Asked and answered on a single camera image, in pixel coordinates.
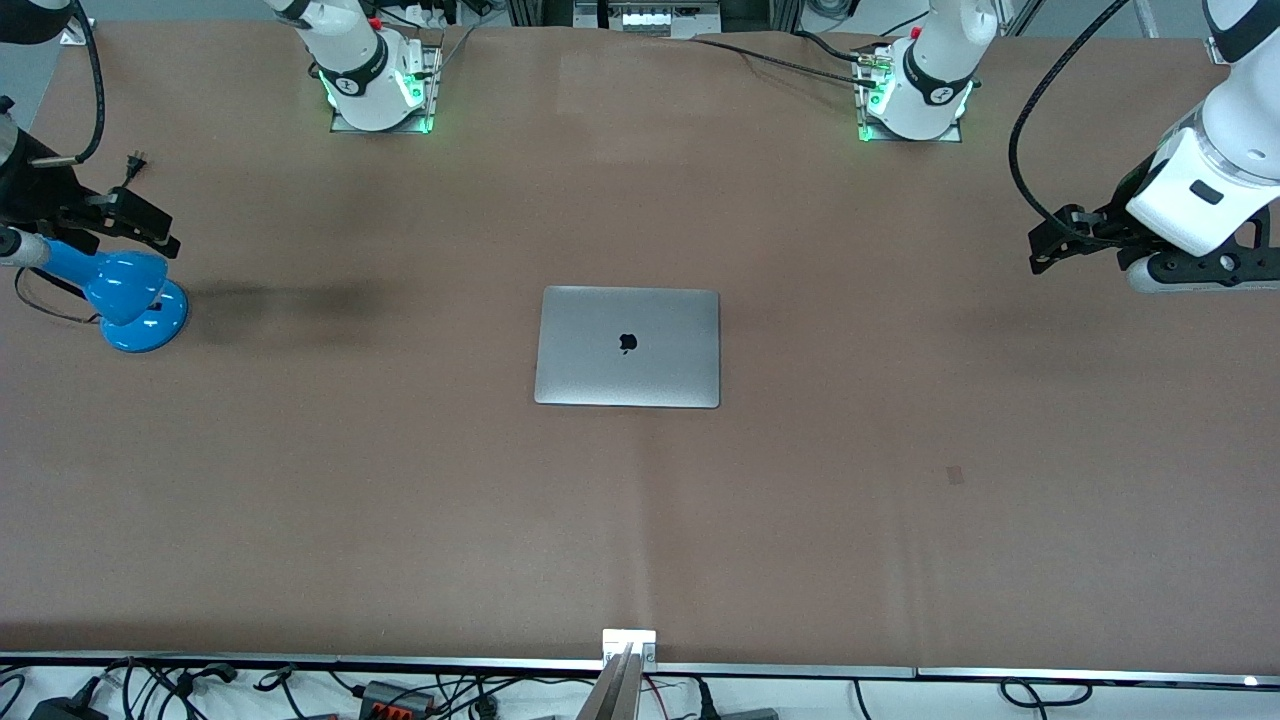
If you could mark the blue desk lamp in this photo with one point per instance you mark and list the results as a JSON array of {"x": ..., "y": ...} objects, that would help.
[{"x": 130, "y": 300}]

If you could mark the grey laptop with black keyboard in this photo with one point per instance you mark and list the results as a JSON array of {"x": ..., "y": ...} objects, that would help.
[{"x": 627, "y": 350}]

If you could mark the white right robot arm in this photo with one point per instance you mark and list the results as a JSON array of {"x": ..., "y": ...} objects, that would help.
[{"x": 350, "y": 60}]

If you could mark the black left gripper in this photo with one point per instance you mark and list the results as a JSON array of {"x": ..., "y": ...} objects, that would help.
[{"x": 1117, "y": 213}]

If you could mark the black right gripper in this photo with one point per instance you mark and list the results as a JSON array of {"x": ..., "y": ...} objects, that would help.
[{"x": 32, "y": 190}]

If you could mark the white power strip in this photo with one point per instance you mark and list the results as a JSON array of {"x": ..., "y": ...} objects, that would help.
[{"x": 430, "y": 15}]

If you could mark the brown table cover sheet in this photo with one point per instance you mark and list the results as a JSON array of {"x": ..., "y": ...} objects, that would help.
[{"x": 300, "y": 500}]

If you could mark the aluminium corner post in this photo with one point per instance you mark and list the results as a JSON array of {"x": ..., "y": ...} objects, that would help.
[
  {"x": 80, "y": 35},
  {"x": 1215, "y": 52}
]

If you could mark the grey box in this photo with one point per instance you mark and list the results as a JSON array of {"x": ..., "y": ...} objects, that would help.
[{"x": 750, "y": 715}]

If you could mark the black plug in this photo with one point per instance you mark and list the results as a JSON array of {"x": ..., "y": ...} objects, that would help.
[{"x": 705, "y": 702}]

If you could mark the aluminium profile bar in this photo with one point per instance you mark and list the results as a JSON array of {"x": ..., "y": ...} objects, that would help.
[{"x": 612, "y": 690}]

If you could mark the white metal bracket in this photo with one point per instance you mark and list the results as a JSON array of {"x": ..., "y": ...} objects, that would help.
[{"x": 612, "y": 637}]

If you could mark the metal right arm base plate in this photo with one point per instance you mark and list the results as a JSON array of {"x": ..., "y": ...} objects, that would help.
[{"x": 432, "y": 90}]

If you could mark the metal table edge rail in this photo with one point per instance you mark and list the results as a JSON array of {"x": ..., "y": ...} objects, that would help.
[{"x": 800, "y": 668}]

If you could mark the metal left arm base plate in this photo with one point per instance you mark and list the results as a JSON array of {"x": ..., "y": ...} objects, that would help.
[{"x": 950, "y": 135}]

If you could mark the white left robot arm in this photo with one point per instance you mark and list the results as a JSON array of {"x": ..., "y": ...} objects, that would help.
[{"x": 930, "y": 70}]

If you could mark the black and orange connector block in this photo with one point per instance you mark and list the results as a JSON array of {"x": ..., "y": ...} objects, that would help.
[{"x": 395, "y": 698}]

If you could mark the black power adapter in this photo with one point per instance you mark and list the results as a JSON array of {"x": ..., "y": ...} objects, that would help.
[{"x": 65, "y": 710}]

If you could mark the aluminium frame post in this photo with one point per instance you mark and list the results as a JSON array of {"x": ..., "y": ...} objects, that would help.
[{"x": 1022, "y": 15}]

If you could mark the white box with ports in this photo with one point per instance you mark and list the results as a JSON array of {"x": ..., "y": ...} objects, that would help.
[{"x": 645, "y": 18}]

